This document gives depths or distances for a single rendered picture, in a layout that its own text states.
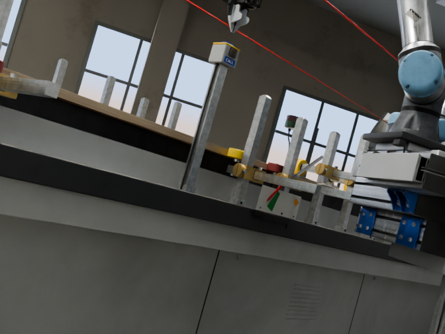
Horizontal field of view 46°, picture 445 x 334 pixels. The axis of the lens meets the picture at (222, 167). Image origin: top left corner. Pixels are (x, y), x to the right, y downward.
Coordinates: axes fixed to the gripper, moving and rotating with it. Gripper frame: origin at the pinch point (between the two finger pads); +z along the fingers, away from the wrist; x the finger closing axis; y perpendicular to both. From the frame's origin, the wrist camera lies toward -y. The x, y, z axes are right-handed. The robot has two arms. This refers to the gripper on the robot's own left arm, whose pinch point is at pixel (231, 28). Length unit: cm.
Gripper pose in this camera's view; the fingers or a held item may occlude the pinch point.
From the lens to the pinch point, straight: 187.2
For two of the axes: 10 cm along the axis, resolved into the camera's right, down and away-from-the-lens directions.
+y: 6.8, 1.6, -7.2
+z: -2.7, 9.6, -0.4
